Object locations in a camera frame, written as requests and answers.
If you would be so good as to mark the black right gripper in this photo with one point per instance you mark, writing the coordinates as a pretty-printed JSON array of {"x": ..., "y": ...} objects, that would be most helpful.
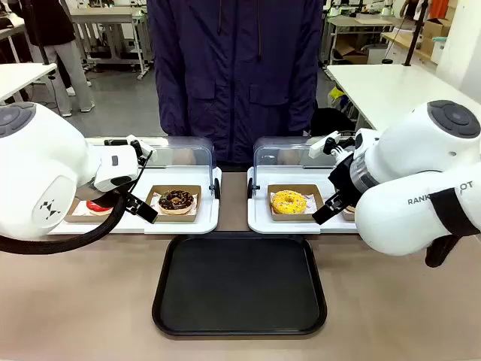
[{"x": 343, "y": 176}]

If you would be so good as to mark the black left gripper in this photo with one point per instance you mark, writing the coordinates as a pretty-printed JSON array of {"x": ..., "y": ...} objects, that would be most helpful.
[{"x": 112, "y": 195}]

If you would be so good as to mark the cardboard tray of purple donut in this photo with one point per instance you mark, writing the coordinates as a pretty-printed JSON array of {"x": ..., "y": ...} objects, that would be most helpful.
[{"x": 348, "y": 216}]

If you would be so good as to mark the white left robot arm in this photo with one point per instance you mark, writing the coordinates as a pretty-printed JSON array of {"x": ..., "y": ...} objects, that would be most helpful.
[{"x": 41, "y": 161}]

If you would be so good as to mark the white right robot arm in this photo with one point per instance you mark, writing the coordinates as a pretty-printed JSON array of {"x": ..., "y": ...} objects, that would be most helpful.
[{"x": 413, "y": 188}]

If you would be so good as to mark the paper liner under chocolate donut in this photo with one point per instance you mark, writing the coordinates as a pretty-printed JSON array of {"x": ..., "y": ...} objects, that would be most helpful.
[{"x": 153, "y": 205}]

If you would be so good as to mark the cardboard tray of chocolate donut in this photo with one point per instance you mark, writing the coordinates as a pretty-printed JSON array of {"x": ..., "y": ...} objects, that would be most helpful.
[{"x": 171, "y": 218}]

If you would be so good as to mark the chocolate glazed donut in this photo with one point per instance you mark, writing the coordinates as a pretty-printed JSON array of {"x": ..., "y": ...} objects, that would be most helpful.
[{"x": 176, "y": 202}]

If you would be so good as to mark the cardboard tray of yellow donut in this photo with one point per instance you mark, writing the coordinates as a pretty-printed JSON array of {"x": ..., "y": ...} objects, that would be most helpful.
[{"x": 293, "y": 217}]

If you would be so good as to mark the white display tray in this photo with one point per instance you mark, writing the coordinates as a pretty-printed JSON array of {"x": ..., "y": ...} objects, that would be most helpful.
[
  {"x": 176, "y": 227},
  {"x": 259, "y": 222}
]

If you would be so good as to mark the yellow sprinkled donut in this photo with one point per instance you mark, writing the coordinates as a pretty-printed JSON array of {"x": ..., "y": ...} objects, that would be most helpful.
[{"x": 288, "y": 202}]

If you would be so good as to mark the red glazed donut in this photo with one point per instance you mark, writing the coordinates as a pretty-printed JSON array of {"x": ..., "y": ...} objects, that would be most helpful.
[{"x": 98, "y": 207}]

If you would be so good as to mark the paper liner under red donut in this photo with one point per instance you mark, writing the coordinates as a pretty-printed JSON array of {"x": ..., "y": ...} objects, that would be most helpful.
[{"x": 80, "y": 210}]

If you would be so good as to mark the cardboard tray of red donut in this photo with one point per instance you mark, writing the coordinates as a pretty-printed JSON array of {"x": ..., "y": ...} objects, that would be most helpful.
[{"x": 77, "y": 218}]

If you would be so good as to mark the black serving tray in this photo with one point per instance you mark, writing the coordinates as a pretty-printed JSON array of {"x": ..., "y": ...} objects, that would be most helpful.
[{"x": 239, "y": 286}]

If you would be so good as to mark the person's right hand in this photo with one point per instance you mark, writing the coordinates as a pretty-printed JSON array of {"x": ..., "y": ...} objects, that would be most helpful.
[{"x": 186, "y": 156}]

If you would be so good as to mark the clear hinged display lid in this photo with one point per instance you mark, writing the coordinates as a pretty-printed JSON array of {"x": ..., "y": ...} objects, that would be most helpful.
[
  {"x": 188, "y": 150},
  {"x": 278, "y": 150}
]

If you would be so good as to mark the black office chair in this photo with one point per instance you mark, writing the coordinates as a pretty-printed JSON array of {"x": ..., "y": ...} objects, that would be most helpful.
[{"x": 332, "y": 120}]

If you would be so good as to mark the colourful bag under table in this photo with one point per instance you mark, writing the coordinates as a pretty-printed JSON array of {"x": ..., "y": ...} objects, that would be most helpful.
[{"x": 336, "y": 97}]

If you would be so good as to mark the large white work table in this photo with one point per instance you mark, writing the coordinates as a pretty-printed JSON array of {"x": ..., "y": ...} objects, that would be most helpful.
[{"x": 391, "y": 86}]

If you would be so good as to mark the person in navy jacket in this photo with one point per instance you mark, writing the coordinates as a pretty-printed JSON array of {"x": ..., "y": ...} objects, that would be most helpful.
[{"x": 233, "y": 75}]

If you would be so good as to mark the bystander in grey trousers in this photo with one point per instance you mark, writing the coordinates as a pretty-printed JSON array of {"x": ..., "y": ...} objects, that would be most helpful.
[{"x": 64, "y": 56}]

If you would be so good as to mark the white background desk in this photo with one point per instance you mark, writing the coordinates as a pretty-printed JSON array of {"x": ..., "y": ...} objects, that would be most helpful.
[{"x": 109, "y": 19}]

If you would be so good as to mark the black stand pole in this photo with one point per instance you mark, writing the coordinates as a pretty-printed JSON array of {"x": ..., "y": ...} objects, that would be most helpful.
[{"x": 415, "y": 34}]

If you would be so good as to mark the brown cardboard box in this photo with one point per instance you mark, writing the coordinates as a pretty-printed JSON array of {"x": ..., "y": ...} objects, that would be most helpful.
[{"x": 434, "y": 34}]

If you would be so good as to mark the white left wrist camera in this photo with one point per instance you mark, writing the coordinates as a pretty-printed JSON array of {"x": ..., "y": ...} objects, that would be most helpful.
[{"x": 140, "y": 148}]

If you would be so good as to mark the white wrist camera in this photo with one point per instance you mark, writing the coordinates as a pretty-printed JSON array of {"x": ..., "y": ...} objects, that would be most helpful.
[
  {"x": 323, "y": 146},
  {"x": 140, "y": 148}
]

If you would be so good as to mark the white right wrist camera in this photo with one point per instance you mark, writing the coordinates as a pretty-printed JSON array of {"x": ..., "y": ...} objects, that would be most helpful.
[{"x": 323, "y": 146}]

